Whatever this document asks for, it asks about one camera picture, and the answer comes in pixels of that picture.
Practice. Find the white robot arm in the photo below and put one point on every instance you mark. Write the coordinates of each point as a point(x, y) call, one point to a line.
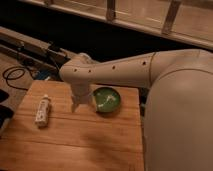
point(178, 123)

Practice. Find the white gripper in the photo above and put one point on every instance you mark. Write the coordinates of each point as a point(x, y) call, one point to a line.
point(81, 94)

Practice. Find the window frame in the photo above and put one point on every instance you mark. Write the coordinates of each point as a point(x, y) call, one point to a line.
point(188, 21)

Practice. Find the green ceramic bowl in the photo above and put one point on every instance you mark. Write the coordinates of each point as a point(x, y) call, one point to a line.
point(106, 99)

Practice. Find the metal floor rail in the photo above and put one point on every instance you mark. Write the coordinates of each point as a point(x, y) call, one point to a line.
point(21, 47)

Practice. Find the black object at left edge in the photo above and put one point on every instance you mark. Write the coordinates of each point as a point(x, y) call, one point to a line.
point(5, 112)

